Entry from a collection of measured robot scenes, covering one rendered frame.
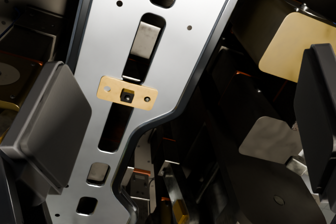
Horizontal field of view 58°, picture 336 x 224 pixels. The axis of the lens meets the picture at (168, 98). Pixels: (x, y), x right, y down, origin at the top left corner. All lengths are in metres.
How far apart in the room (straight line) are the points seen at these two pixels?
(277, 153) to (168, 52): 0.21
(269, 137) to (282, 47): 0.13
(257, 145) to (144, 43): 0.21
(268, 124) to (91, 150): 0.28
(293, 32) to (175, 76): 0.17
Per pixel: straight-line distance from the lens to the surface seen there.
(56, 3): 0.73
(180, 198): 0.52
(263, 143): 0.44
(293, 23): 0.36
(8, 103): 0.43
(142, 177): 0.96
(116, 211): 0.63
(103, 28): 0.40
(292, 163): 0.47
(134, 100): 0.45
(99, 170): 0.57
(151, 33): 0.42
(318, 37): 0.38
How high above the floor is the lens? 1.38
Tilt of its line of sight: 57 degrees down
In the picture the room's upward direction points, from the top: 171 degrees clockwise
